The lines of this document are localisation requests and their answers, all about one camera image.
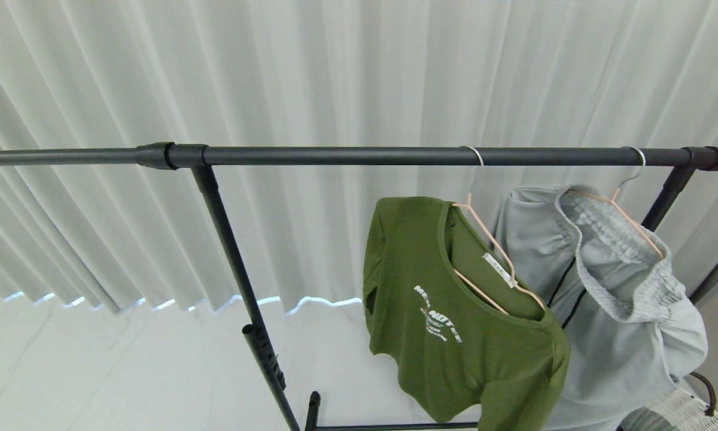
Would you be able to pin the white curtain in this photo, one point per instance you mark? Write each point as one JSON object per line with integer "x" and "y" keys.
{"x": 335, "y": 66}

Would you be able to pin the white laundry basket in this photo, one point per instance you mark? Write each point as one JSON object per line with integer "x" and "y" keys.
{"x": 676, "y": 413}

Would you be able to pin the pink clothes hanger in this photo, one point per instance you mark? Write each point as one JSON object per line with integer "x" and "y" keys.
{"x": 634, "y": 221}
{"x": 472, "y": 203}

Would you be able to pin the pale grey garment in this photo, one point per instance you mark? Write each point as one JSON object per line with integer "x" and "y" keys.
{"x": 622, "y": 335}

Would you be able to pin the green long-sleeved shirt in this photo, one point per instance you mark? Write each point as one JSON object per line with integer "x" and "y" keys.
{"x": 455, "y": 359}

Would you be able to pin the black clothes rack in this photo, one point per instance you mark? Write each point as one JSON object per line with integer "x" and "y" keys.
{"x": 335, "y": 156}

